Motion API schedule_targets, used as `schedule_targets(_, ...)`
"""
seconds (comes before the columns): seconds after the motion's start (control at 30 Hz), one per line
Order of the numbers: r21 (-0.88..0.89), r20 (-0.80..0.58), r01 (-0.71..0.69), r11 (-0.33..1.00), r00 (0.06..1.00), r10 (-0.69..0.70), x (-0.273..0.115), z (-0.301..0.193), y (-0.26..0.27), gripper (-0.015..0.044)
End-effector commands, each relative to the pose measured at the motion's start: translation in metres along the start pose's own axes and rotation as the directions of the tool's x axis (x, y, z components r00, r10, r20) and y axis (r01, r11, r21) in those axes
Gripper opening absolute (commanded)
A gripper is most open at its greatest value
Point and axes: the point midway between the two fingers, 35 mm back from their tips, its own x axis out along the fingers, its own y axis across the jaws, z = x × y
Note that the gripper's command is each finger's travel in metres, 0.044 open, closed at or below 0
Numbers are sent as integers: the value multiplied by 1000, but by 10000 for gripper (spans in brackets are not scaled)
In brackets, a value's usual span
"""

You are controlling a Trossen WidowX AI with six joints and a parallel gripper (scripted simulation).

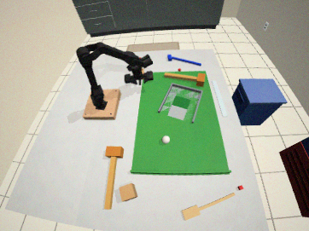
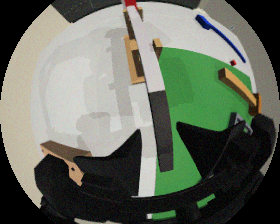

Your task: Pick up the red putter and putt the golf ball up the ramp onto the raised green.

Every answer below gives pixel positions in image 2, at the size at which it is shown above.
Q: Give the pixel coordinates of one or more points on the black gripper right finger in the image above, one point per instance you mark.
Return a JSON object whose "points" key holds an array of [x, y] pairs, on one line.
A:
{"points": [[206, 145]]}

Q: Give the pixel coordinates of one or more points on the green putting mat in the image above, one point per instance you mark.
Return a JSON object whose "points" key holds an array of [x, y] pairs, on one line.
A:
{"points": [[197, 97]]}

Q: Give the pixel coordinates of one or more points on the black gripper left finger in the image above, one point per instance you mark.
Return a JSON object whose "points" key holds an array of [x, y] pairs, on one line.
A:
{"points": [[123, 164]]}

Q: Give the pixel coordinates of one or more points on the blue golf putter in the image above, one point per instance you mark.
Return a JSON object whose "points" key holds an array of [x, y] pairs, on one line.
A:
{"points": [[203, 22]]}

